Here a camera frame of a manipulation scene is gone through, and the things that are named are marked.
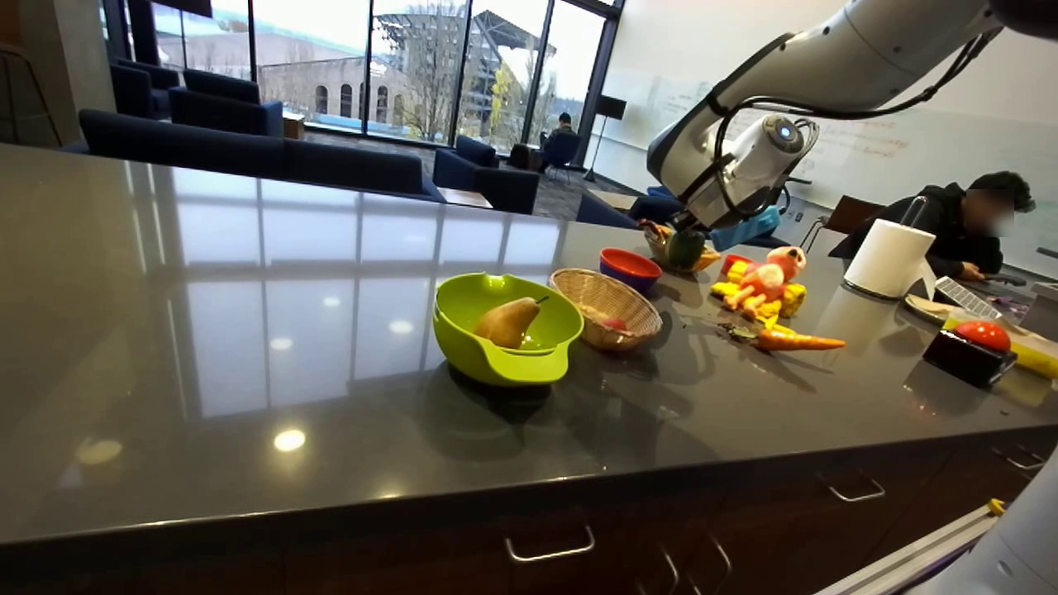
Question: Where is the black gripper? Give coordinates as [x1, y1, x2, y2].
[672, 209, 707, 232]

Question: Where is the green bell pepper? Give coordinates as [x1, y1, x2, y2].
[661, 229, 706, 274]

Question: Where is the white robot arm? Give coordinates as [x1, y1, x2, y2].
[648, 0, 1058, 229]

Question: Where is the green plastic bowl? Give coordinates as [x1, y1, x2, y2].
[433, 272, 585, 388]

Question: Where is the yellow orange plush doll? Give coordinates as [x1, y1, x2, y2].
[711, 243, 806, 326]

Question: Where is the woven wicker basket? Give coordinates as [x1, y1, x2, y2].
[550, 266, 661, 355]

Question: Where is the orange toy carrot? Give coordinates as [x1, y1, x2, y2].
[733, 325, 847, 350]

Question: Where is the brown pear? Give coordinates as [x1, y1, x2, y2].
[477, 298, 539, 348]

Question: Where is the white paper towel roll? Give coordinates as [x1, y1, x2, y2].
[842, 219, 936, 298]

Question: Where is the dark blue armchair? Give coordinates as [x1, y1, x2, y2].
[433, 135, 539, 216]

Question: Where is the seated person in black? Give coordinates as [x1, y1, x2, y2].
[883, 168, 1036, 280]

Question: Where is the red tomato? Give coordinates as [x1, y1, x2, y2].
[956, 321, 1011, 355]

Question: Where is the black block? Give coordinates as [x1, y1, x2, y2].
[926, 329, 1016, 391]

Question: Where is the yellow banana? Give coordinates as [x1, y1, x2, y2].
[1011, 333, 1058, 381]

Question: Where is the dark blue sofa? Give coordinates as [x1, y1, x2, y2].
[81, 108, 441, 200]

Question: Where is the silver drawer handle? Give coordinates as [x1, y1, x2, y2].
[502, 525, 600, 566]
[826, 478, 887, 507]

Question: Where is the silver drawer handle right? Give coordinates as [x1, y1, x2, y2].
[826, 478, 887, 507]

